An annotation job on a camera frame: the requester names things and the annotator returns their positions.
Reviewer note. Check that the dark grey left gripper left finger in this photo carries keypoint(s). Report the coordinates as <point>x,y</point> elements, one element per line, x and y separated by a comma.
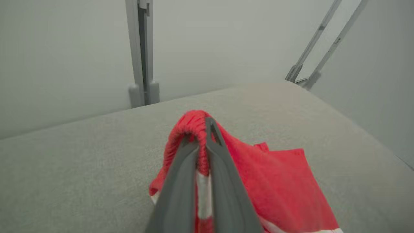
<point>179,194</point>

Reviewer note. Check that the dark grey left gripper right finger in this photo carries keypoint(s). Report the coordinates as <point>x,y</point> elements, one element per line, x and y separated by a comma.
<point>226,194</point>

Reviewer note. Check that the red shorts with white trim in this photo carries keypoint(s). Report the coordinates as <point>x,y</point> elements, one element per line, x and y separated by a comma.
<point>275,181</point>

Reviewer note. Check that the grey metal folding frame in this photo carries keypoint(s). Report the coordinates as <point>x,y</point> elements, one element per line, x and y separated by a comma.
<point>294,72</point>

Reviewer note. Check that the grey partition post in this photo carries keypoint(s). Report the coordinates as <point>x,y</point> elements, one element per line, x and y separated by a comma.
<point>137,48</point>

